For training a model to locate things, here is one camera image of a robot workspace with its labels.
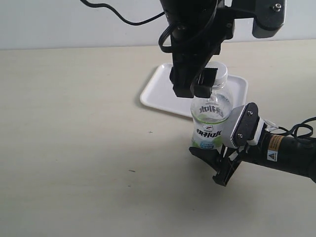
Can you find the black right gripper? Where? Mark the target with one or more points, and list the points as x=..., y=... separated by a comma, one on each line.
x=227, y=161

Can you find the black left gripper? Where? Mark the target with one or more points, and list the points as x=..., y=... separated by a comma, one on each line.
x=196, y=32

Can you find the clear plastic water bottle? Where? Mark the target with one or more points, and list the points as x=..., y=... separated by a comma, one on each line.
x=209, y=116

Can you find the white bottle cap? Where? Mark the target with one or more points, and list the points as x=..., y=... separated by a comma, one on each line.
x=221, y=74

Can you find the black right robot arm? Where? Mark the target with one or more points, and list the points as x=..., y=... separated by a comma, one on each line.
x=273, y=151

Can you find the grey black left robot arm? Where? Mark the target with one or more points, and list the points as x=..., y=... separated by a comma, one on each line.
x=164, y=40

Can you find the white rectangular tray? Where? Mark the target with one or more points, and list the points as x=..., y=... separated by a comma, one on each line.
x=158, y=93

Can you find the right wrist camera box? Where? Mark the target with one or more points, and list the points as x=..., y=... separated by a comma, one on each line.
x=243, y=126

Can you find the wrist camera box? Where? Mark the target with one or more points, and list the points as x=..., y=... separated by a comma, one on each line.
x=268, y=15
x=243, y=126

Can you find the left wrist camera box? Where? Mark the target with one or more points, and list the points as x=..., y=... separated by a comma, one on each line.
x=268, y=15

